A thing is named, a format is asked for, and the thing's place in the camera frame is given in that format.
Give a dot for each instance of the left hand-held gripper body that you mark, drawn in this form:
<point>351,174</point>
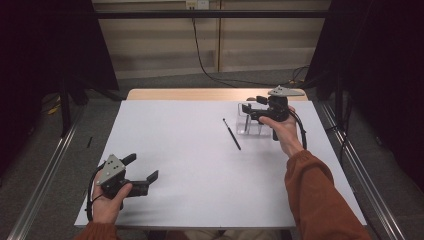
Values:
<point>111,170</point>

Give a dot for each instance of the white wall socket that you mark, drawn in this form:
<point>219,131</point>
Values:
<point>196,4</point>

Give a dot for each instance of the clear plastic organizer box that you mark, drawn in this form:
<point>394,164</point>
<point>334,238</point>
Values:
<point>253,129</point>

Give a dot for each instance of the person's right hand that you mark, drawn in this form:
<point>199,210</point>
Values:
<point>286,133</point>

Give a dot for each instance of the black curtain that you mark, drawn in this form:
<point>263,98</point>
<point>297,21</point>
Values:
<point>383,50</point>
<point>40,50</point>

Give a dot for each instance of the small black stick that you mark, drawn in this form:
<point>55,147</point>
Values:
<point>89,142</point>

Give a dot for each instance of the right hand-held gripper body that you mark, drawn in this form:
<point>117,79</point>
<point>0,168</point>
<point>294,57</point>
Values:
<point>278,106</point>

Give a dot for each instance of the person's left orange sleeve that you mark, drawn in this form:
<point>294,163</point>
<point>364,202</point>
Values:
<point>96,233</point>

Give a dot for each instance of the black metal stand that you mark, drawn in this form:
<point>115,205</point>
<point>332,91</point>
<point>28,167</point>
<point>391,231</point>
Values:
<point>65,113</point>
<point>339,100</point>

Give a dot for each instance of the aluminium floor rail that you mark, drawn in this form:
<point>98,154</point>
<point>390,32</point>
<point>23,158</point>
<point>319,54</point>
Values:
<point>40,190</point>
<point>383,216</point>

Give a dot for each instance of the person's left hand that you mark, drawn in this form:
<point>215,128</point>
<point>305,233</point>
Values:
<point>105,210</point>

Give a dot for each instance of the white table sheet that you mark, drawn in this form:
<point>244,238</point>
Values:
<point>200,186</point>

